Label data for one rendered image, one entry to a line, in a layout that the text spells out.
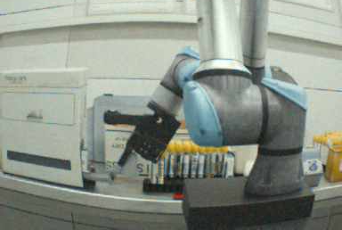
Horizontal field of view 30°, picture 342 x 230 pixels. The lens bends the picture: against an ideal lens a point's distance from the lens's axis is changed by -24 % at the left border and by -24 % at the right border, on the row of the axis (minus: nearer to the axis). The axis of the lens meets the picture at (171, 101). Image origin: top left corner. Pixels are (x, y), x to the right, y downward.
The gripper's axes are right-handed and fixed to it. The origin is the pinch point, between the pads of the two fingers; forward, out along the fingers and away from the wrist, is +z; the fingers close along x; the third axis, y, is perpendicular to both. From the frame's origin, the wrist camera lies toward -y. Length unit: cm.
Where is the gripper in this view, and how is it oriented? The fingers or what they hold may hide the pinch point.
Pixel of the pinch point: (112, 174)
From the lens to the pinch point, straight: 190.7
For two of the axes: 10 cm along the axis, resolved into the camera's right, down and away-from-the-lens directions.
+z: -5.3, 8.5, 0.3
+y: 8.5, 5.3, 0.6
